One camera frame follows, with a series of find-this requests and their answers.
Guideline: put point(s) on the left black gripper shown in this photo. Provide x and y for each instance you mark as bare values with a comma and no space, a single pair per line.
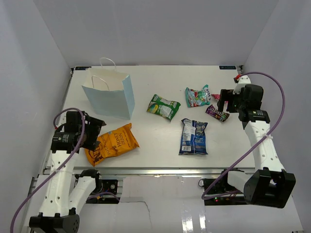
95,125

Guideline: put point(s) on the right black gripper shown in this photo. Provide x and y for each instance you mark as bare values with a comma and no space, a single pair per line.
227,95

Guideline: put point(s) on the orange potato chips bag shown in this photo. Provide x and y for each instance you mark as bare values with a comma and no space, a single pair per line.
112,144

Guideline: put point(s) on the green snack bag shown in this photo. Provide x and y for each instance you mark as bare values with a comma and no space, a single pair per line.
162,107

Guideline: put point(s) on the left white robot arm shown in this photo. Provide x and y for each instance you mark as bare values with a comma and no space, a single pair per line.
59,212

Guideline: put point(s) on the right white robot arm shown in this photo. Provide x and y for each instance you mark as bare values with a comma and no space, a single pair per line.
270,185

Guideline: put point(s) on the teal candy bag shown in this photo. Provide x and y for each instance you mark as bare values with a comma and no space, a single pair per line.
197,98

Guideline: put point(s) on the light blue paper bag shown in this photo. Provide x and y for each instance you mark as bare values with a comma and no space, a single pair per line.
109,92

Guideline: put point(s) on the blue snack bag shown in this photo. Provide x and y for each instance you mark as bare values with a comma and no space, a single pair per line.
193,138

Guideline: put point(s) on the small red candy packet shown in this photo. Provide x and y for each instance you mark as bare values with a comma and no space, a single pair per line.
216,97

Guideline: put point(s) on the purple candy packet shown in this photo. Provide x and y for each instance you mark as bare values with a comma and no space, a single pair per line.
221,116

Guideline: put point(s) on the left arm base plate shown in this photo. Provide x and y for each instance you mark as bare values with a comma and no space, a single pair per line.
105,187

